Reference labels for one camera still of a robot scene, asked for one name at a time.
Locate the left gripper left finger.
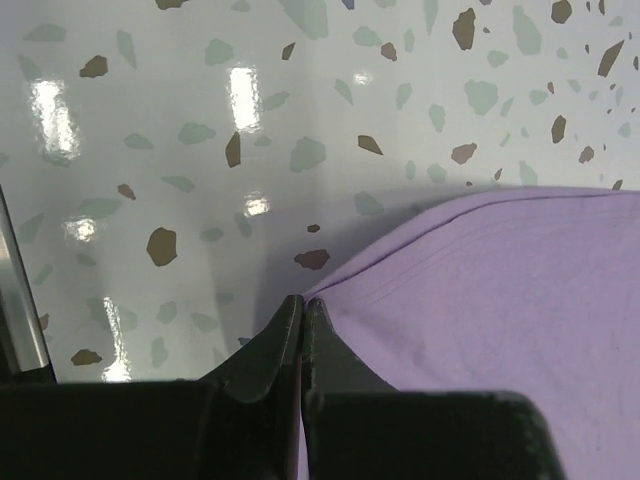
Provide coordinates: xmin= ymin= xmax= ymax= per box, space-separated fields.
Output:
xmin=199 ymin=295 xmax=303 ymax=479

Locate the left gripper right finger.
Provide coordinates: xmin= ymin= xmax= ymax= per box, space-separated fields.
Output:
xmin=303 ymin=299 xmax=400 ymax=479

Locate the purple t shirt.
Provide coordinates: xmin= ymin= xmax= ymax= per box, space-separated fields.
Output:
xmin=307 ymin=187 xmax=639 ymax=479

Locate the aluminium rail frame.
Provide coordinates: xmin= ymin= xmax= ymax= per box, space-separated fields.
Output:
xmin=0 ymin=194 xmax=56 ymax=384

